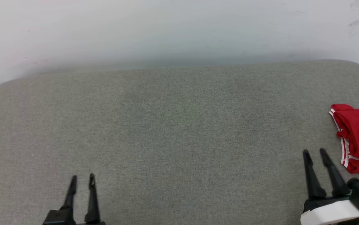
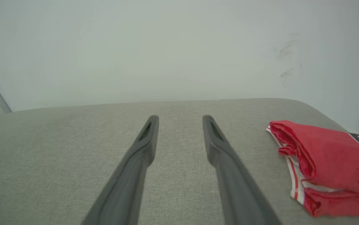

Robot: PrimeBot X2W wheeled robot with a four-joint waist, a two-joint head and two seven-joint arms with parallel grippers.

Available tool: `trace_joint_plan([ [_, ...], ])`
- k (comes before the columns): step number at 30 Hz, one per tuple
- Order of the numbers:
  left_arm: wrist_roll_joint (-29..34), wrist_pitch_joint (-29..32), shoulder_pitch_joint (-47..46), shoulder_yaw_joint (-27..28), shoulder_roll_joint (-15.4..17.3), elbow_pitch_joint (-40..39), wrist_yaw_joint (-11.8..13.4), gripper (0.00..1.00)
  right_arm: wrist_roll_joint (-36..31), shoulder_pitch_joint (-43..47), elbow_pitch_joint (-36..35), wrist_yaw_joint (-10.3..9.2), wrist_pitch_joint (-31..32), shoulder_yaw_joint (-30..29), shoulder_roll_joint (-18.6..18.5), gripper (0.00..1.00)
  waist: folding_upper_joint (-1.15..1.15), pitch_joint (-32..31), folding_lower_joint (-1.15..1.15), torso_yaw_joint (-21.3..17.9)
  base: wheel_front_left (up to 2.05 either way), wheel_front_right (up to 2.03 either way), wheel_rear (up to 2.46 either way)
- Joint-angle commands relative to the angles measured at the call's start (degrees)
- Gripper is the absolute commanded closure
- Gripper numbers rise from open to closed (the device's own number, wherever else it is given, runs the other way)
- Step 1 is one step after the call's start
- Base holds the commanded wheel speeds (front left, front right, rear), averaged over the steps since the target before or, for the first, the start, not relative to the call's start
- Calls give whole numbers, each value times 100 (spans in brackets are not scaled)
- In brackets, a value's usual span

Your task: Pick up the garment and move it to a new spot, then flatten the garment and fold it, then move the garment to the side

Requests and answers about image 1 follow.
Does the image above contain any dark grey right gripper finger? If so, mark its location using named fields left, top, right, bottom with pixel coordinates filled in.
left=319, top=148, right=351, bottom=198
left=302, top=149, right=327, bottom=201

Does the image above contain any grey fabric sofa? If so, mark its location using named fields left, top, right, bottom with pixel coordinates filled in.
left=0, top=59, right=359, bottom=225

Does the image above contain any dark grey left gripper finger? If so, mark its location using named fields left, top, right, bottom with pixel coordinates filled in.
left=84, top=173, right=101, bottom=224
left=61, top=175, right=78, bottom=220

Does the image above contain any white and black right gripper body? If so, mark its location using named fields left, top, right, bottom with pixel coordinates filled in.
left=300, top=194, right=359, bottom=225

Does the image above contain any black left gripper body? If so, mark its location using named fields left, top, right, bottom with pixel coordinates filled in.
left=42, top=209, right=107, bottom=225

